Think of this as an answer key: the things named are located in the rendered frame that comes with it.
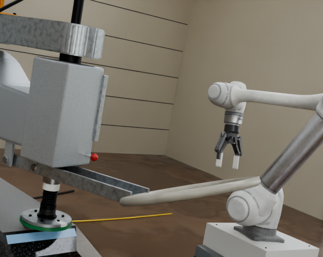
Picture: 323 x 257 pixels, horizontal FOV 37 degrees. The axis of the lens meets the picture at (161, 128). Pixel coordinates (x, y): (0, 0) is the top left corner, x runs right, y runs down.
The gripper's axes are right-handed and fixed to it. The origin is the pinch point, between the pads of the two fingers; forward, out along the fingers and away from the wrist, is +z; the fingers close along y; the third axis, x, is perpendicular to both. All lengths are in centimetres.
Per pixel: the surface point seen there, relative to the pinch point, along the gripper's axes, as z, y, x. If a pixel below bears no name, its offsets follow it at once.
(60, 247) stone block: 45, -67, 32
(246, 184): 6, -65, -56
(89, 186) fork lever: 16, -77, 6
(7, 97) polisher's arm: -15, -94, 49
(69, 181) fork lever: 15, -79, 17
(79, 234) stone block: 40, -56, 35
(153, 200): 14, -87, -39
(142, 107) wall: -89, 401, 501
